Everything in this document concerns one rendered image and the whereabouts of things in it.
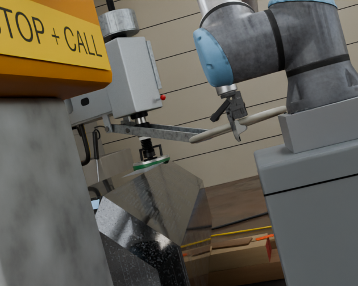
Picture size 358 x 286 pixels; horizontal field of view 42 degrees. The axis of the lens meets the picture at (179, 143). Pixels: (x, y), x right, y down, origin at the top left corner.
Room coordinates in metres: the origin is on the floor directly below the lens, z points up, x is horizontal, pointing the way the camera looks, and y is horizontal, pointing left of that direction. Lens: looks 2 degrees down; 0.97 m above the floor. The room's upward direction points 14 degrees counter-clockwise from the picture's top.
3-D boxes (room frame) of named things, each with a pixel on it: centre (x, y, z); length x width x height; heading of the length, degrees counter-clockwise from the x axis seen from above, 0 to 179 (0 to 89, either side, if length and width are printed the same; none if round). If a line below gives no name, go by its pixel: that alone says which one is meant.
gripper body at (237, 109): (2.02, -0.27, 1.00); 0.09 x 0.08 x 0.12; 77
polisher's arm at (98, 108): (2.97, 0.46, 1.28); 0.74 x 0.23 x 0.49; 47
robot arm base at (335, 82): (1.13, -0.37, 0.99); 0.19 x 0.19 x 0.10
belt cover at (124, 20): (2.93, 0.44, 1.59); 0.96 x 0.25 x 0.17; 47
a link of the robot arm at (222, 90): (2.03, -0.26, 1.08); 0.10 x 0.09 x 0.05; 167
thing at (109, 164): (5.50, 1.03, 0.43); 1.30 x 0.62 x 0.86; 172
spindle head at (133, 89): (2.75, 0.24, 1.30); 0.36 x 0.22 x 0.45; 47
